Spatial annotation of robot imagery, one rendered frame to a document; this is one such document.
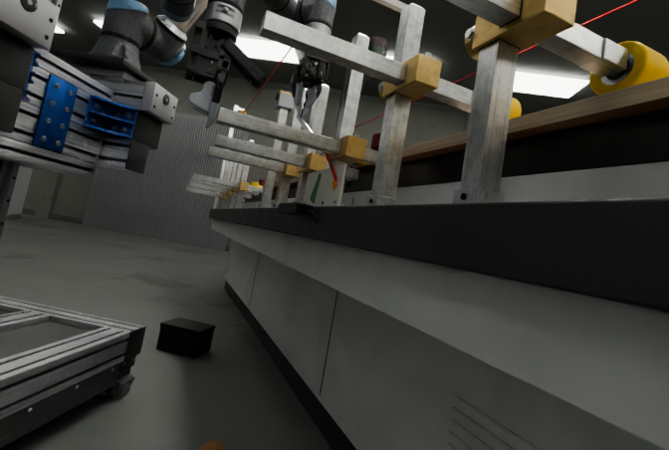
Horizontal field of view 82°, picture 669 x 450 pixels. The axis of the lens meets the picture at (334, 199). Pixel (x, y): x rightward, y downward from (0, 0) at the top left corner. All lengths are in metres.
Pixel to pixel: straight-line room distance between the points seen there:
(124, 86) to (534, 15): 1.12
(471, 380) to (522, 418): 0.11
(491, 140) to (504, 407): 0.45
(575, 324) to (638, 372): 0.06
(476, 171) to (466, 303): 0.17
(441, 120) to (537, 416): 7.63
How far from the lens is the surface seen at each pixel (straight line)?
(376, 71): 0.72
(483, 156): 0.52
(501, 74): 0.57
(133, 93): 1.33
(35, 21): 1.00
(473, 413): 0.83
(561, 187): 0.72
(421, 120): 8.12
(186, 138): 8.78
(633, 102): 0.66
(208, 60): 0.88
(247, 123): 0.87
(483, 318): 0.51
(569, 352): 0.44
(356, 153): 0.90
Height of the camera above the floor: 0.63
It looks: 6 degrees up
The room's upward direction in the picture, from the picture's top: 10 degrees clockwise
